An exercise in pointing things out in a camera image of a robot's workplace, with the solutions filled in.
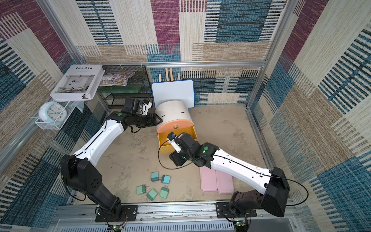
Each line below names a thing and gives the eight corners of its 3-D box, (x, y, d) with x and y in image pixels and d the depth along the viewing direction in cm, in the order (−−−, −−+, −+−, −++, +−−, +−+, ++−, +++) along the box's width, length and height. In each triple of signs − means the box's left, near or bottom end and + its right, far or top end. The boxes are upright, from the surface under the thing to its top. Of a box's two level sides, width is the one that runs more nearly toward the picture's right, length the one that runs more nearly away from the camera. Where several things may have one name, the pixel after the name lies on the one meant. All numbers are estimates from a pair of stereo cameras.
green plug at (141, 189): (137, 195, 81) (136, 194, 79) (137, 187, 84) (136, 186, 82) (146, 193, 82) (145, 192, 80) (146, 185, 84) (145, 184, 82)
